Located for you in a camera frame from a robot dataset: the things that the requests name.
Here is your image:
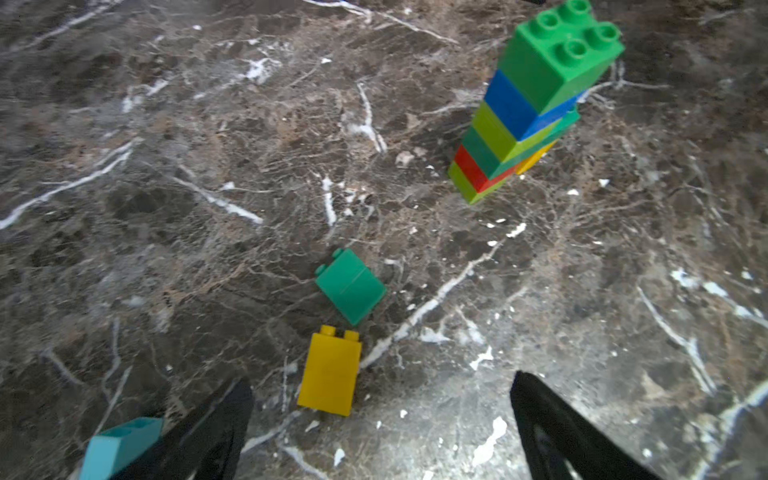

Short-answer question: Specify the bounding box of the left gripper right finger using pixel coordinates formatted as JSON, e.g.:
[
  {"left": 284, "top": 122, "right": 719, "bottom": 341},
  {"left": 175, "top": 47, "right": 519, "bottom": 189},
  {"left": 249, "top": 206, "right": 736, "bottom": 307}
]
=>
[{"left": 510, "top": 370, "right": 658, "bottom": 480}]

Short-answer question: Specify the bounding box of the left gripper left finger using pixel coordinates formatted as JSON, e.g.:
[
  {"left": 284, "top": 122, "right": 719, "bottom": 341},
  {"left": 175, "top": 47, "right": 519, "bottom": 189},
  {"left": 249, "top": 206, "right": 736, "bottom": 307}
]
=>
[{"left": 112, "top": 376, "right": 254, "bottom": 479}]

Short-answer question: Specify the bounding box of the teal small brick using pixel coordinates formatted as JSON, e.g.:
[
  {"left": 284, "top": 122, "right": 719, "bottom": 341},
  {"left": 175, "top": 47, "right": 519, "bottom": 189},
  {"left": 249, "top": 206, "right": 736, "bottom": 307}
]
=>
[{"left": 79, "top": 417, "right": 164, "bottom": 480}]

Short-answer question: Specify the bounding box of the dark green small brick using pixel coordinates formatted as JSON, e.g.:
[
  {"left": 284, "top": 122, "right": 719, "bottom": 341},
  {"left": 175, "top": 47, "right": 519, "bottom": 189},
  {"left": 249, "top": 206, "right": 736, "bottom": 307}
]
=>
[{"left": 315, "top": 248, "right": 386, "bottom": 327}]

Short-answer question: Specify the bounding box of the lime green small brick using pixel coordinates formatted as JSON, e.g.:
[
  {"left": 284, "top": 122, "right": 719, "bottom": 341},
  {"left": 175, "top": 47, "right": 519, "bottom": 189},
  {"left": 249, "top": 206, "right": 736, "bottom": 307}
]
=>
[{"left": 448, "top": 162, "right": 507, "bottom": 205}]

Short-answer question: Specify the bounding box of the yellow small brick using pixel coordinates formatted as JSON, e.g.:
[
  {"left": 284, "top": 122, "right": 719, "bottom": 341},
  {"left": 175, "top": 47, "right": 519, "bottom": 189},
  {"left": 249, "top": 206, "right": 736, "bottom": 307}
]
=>
[{"left": 515, "top": 141, "right": 556, "bottom": 176}]

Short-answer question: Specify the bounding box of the red small brick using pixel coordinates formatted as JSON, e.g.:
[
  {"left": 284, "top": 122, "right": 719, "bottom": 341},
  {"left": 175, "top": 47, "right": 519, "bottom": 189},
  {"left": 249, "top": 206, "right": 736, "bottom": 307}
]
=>
[{"left": 454, "top": 146, "right": 518, "bottom": 193}]

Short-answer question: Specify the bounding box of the small blue brick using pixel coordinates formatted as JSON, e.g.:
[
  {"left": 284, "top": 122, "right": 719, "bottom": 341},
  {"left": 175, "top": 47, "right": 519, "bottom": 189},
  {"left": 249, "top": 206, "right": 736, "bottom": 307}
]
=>
[{"left": 484, "top": 70, "right": 582, "bottom": 140}]

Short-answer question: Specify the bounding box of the bright green brick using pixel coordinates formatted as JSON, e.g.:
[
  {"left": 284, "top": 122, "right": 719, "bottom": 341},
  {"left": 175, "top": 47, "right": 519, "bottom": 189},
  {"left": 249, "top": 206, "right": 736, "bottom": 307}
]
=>
[{"left": 498, "top": 0, "right": 625, "bottom": 114}]

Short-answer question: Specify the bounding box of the green long brick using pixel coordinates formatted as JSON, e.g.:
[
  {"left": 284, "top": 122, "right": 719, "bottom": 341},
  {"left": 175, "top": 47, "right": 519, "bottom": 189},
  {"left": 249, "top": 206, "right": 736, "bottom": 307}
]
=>
[{"left": 461, "top": 106, "right": 580, "bottom": 179}]

